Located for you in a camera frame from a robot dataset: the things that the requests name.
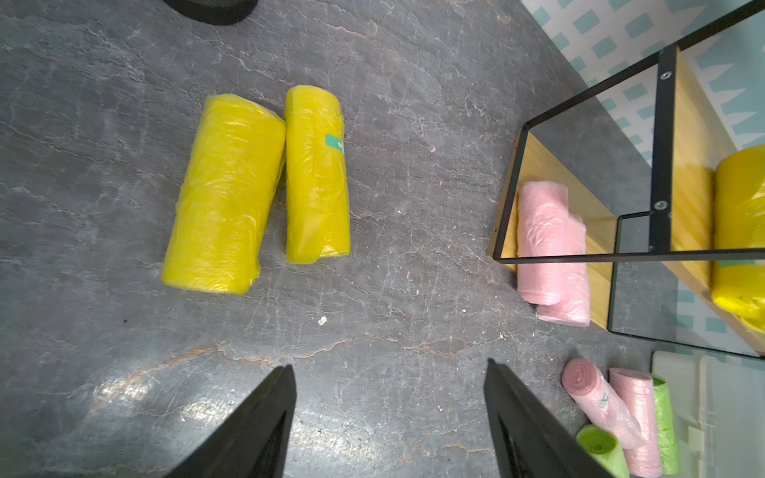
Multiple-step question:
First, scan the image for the green trash bag roll right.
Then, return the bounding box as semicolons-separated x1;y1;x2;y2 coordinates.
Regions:
653;376;681;476

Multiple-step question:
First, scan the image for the pink trash bag roll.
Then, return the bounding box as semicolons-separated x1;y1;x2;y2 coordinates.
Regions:
609;368;663;477
536;214;591;328
562;358;645;450
517;181;569;306

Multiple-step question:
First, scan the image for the yellow trash bag roll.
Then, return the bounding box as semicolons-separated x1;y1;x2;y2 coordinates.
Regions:
711;145;764;333
161;94;286;295
285;86;351;264

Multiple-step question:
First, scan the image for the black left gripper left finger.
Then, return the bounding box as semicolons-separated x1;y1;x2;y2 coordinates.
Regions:
167;366;297;477

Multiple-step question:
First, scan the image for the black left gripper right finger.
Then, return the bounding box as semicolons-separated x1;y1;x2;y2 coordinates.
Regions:
483;358;610;478

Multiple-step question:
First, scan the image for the black tape roll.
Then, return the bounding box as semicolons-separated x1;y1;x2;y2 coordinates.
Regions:
163;0;259;26

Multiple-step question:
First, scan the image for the wooden three-tier shelf black frame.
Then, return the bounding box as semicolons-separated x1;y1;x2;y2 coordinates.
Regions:
488;1;764;344

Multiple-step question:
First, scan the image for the green trash bag roll floor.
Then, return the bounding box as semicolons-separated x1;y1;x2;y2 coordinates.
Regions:
576;424;631;478

